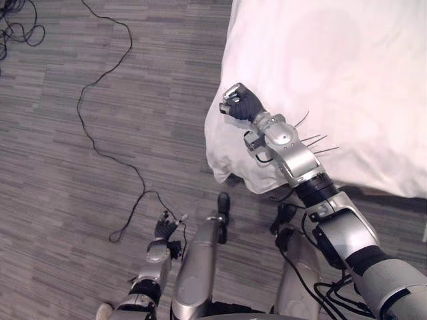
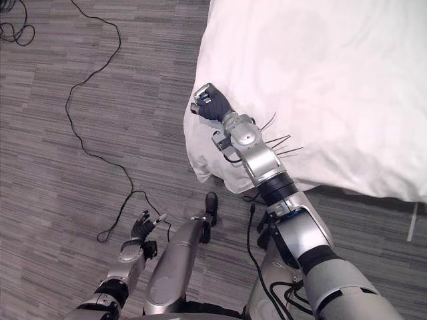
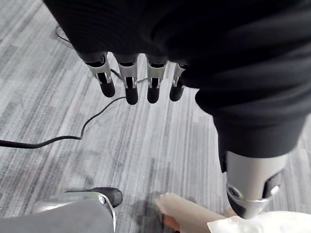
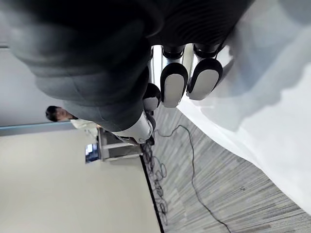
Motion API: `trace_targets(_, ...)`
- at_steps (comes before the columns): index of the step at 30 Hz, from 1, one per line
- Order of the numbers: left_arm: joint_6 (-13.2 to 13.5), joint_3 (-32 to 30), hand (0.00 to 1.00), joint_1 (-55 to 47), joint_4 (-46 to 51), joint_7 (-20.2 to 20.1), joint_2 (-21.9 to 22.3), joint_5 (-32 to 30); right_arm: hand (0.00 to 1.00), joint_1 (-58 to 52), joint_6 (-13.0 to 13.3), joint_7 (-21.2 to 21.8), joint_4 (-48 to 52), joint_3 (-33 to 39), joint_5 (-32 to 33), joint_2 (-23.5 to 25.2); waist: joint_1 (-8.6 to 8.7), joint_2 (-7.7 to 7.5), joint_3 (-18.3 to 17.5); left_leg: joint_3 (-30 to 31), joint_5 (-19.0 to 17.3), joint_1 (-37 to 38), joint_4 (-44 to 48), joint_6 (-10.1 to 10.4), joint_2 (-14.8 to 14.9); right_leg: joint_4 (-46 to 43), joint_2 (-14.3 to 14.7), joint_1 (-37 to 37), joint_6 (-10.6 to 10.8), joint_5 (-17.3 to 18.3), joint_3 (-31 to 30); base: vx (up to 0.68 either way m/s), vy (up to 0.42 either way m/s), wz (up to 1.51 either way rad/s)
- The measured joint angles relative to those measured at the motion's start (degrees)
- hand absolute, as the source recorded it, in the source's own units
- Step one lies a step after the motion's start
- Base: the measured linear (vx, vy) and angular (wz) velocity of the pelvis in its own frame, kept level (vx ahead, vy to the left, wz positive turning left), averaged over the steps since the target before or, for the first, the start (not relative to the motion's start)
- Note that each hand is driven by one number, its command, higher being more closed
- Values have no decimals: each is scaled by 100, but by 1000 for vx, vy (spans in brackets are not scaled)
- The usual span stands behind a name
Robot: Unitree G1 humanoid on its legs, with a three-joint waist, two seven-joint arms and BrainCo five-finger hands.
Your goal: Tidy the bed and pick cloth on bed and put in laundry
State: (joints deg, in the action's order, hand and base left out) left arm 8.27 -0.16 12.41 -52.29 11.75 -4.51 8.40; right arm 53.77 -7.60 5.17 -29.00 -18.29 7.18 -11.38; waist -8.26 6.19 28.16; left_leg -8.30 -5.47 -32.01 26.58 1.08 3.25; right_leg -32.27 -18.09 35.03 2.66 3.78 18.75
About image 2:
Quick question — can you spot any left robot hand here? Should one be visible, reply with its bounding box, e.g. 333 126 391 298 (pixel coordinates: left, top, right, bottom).
130 210 167 241

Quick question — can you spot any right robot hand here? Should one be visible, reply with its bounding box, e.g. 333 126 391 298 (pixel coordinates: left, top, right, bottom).
190 83 233 123

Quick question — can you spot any white duvet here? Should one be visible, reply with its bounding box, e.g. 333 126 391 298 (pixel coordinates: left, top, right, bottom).
182 0 427 203

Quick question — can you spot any black robot torso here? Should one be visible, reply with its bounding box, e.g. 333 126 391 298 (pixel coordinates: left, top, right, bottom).
141 299 248 320

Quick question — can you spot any black floor cable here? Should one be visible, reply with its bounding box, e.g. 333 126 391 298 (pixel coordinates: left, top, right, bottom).
63 0 172 243

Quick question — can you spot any black robot body cable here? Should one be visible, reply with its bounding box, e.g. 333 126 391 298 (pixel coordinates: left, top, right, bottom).
242 191 314 320

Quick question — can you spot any tangled black cable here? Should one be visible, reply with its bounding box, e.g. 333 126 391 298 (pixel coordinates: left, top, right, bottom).
0 0 36 47

